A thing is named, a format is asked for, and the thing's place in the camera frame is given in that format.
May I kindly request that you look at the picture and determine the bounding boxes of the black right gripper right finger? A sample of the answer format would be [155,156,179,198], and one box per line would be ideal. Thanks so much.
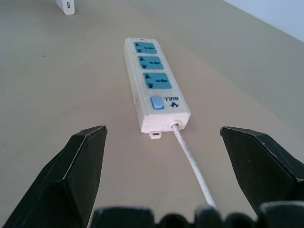
[219,126,304,217]

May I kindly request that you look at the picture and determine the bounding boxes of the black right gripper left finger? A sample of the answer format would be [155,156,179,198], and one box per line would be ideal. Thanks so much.
[1,125,108,228]

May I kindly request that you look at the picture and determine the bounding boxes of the white power strip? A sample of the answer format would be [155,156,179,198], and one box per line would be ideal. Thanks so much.
[124,37,191,140]

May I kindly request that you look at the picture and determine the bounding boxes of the white USB charger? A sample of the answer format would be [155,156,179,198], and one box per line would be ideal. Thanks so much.
[55,0,76,16]

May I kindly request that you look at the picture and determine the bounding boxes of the white power strip cable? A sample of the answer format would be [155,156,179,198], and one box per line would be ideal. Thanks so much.
[171,122,218,211]

